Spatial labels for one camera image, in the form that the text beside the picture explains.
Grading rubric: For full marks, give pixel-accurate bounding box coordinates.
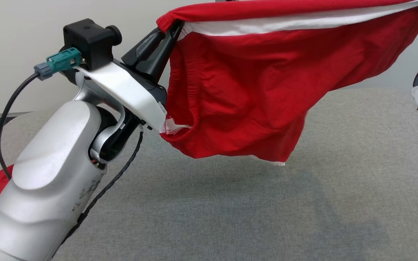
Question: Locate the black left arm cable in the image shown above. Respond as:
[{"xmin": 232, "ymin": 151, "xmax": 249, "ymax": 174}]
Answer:
[{"xmin": 51, "ymin": 129, "xmax": 144, "ymax": 250}]

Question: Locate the black left camera cable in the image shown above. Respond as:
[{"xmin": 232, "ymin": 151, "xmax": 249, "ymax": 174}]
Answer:
[{"xmin": 0, "ymin": 72, "xmax": 41, "ymax": 181}]

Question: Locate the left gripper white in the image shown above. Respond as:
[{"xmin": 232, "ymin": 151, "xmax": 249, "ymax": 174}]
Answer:
[{"xmin": 75, "ymin": 21, "xmax": 185, "ymax": 132}]

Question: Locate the teal grey cable connector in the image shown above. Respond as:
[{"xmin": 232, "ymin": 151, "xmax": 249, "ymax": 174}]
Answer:
[{"xmin": 34, "ymin": 47, "xmax": 83, "ymax": 81}]

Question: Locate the red white basketball jersey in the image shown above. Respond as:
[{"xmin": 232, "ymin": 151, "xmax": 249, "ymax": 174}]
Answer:
[{"xmin": 156, "ymin": 0, "xmax": 418, "ymax": 166}]

